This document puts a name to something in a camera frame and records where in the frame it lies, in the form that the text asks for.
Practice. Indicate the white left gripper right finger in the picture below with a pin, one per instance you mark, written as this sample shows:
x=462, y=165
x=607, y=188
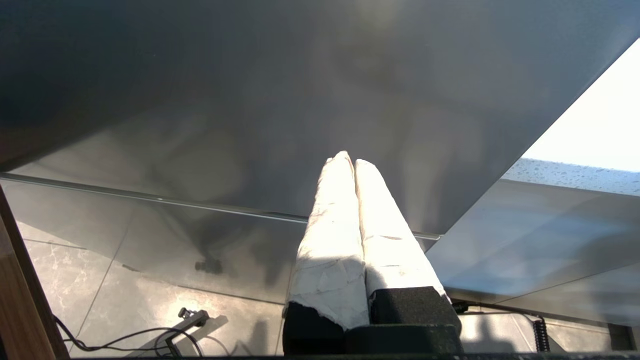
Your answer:
x=395, y=250

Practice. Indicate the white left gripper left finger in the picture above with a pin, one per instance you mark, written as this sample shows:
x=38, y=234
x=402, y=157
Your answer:
x=330, y=250

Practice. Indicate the grey base cabinet front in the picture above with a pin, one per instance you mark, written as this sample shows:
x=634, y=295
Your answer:
x=540, y=240

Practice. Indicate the grey steel appliance door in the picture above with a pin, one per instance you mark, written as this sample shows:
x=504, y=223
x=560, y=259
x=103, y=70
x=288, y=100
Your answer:
x=250, y=100
x=100, y=235

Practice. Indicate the white tall cabinet side panel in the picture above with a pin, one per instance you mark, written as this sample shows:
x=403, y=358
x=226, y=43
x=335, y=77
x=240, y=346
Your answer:
x=600, y=125

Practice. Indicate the black cabinet foot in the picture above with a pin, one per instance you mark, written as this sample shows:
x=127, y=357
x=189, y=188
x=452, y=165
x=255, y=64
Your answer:
x=620, y=336

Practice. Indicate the brown wooden furniture panel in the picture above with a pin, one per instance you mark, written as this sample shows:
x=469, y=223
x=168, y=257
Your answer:
x=20, y=310

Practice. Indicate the small metal floor bracket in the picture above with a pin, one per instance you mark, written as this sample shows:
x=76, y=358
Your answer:
x=192, y=317

